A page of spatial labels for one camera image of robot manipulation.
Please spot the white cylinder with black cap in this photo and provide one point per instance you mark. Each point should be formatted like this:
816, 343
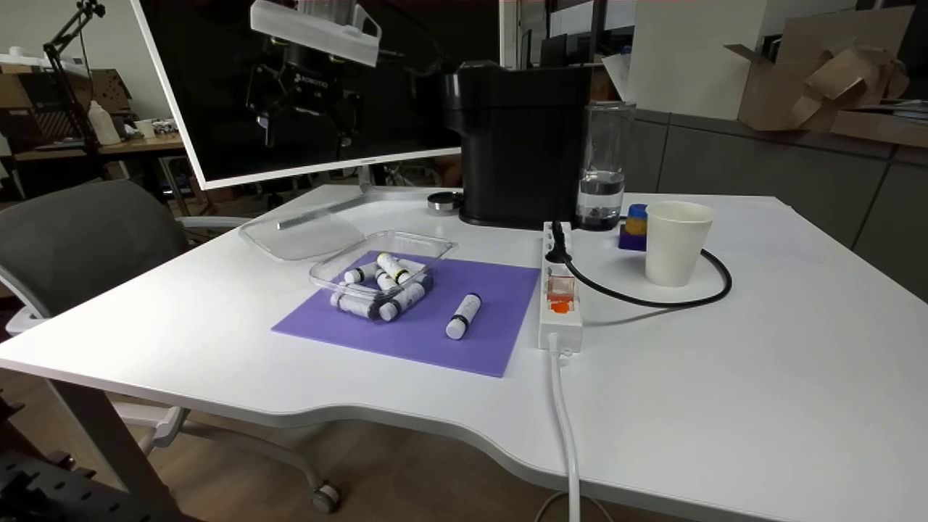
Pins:
462, 317
392, 266
355, 274
355, 303
401, 303

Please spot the wooden background desk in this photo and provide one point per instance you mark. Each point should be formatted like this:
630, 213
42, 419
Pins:
95, 148

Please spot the blue and yellow block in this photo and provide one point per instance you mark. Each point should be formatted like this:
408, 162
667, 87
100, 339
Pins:
633, 227

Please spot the white power strip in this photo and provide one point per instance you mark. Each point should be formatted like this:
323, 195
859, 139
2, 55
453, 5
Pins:
561, 298

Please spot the clear glass carafe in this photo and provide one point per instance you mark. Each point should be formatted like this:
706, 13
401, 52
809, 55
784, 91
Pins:
601, 184

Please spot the grey office chair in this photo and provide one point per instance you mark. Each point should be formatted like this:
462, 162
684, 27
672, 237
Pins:
82, 242

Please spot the purple mat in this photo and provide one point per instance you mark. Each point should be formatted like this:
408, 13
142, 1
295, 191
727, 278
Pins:
424, 322

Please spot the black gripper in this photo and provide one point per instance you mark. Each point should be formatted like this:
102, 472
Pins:
310, 78

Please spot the white plastic bottle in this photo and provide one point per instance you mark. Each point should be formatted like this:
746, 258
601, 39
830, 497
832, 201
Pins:
102, 123

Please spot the brown cardboard box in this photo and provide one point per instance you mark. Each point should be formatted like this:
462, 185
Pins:
820, 81

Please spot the large white-framed monitor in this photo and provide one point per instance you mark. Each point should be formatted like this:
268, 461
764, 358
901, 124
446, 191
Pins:
385, 117

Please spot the white paper cup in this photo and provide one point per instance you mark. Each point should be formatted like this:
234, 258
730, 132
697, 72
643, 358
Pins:
672, 246

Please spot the clear plastic bowl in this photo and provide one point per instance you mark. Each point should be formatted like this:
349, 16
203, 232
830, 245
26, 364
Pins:
424, 246

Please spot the small black round cap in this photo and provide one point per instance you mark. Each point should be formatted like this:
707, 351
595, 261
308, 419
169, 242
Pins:
445, 201

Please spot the clear plastic bowl lid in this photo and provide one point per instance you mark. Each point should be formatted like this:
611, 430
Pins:
301, 236

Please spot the grey table leg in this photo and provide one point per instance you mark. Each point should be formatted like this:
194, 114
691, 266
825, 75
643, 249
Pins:
111, 439

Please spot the black coffee machine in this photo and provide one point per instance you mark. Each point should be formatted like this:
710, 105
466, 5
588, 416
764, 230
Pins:
523, 146

